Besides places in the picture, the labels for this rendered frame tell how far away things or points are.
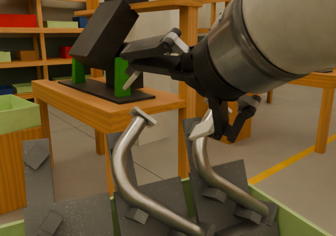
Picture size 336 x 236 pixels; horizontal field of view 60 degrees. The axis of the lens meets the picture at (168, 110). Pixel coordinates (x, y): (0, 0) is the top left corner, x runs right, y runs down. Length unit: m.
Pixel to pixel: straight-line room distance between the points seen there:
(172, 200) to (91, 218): 0.17
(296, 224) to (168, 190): 0.28
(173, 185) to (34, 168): 0.28
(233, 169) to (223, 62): 0.48
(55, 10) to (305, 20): 6.54
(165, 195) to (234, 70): 0.43
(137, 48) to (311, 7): 0.23
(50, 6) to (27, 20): 0.89
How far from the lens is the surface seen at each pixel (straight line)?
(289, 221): 0.73
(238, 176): 0.72
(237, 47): 0.24
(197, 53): 0.30
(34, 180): 0.59
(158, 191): 0.63
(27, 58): 5.95
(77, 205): 0.59
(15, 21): 5.89
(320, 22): 0.19
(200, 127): 0.47
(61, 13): 6.72
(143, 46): 0.36
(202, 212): 0.67
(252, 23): 0.23
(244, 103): 0.36
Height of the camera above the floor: 1.33
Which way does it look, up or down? 15 degrees down
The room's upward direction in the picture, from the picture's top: straight up
